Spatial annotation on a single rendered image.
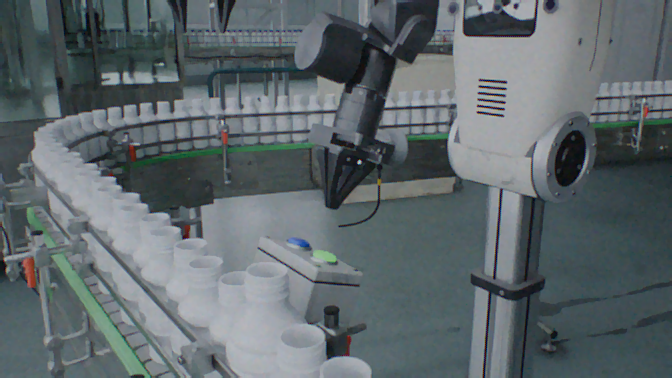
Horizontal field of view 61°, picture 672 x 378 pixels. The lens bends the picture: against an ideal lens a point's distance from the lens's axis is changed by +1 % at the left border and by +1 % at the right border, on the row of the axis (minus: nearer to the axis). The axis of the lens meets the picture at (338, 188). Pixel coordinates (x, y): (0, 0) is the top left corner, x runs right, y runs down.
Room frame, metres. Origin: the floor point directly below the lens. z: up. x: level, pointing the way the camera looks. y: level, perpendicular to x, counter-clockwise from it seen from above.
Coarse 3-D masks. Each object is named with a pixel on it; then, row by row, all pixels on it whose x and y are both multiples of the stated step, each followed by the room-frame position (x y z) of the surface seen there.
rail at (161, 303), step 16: (48, 208) 1.09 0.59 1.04; (112, 256) 0.70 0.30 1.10; (96, 272) 0.78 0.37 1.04; (128, 272) 0.64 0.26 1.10; (112, 288) 0.72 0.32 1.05; (144, 288) 0.60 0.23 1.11; (160, 304) 0.55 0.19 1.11; (176, 320) 0.52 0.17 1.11; (144, 336) 0.61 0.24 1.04; (192, 336) 0.48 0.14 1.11; (160, 352) 0.57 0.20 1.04; (176, 368) 0.53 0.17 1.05; (224, 368) 0.43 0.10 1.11
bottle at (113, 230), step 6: (114, 198) 0.76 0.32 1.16; (120, 198) 0.78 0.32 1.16; (126, 198) 0.79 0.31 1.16; (132, 198) 0.79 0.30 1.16; (138, 198) 0.77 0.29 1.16; (114, 204) 0.76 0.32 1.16; (120, 204) 0.75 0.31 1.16; (126, 204) 0.75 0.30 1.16; (114, 210) 0.76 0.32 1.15; (114, 222) 0.76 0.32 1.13; (108, 228) 0.76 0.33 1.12; (114, 228) 0.75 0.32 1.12; (120, 228) 0.75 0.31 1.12; (108, 234) 0.75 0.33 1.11; (114, 234) 0.74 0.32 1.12; (108, 240) 0.76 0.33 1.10; (114, 264) 0.75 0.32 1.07; (114, 270) 0.75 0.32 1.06; (114, 276) 0.75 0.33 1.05; (114, 282) 0.75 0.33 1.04
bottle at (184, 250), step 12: (192, 240) 0.60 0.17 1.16; (204, 240) 0.60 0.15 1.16; (180, 252) 0.57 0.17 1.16; (192, 252) 0.57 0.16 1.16; (204, 252) 0.58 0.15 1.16; (180, 264) 0.57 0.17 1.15; (180, 276) 0.57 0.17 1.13; (168, 288) 0.57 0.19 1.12; (180, 288) 0.56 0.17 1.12; (168, 300) 0.57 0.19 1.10; (180, 300) 0.56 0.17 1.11; (180, 336) 0.56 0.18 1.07
